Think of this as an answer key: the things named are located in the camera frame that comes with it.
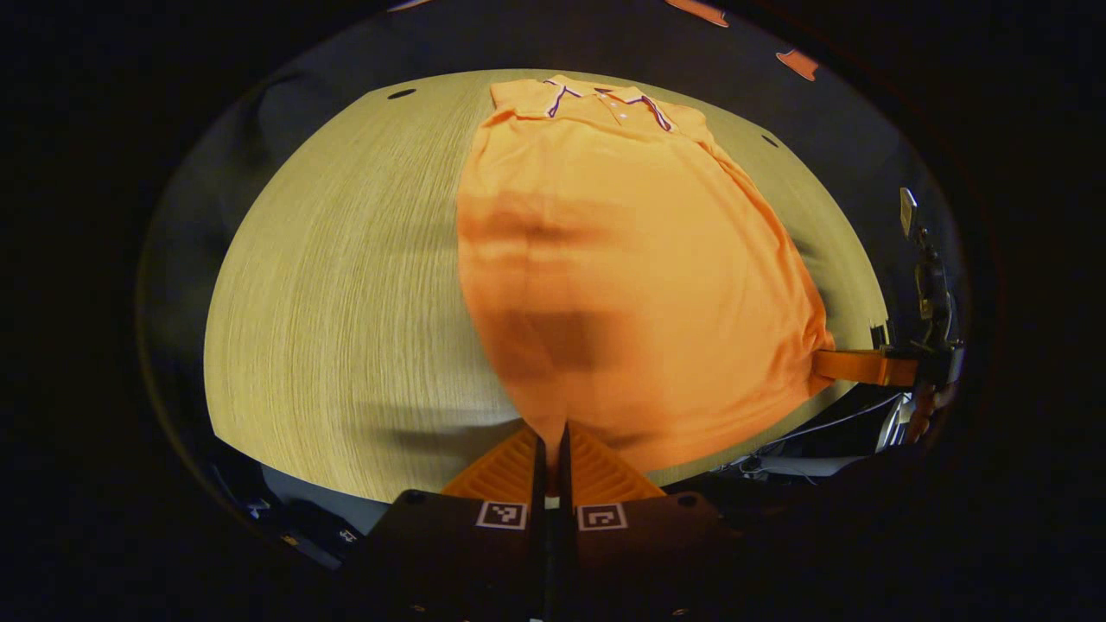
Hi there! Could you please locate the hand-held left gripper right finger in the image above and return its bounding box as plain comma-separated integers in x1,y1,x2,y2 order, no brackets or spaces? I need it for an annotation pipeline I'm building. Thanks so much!
557,421,744,622

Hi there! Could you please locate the orange T-shirt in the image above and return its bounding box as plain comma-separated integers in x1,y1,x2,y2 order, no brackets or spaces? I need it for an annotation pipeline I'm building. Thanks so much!
456,74,837,474

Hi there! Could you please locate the white cable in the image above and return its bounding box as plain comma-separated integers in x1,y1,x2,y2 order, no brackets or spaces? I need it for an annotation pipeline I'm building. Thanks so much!
717,393,904,472

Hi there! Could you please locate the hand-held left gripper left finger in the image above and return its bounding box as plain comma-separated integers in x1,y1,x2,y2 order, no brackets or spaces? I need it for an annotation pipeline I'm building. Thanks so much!
367,423,548,622

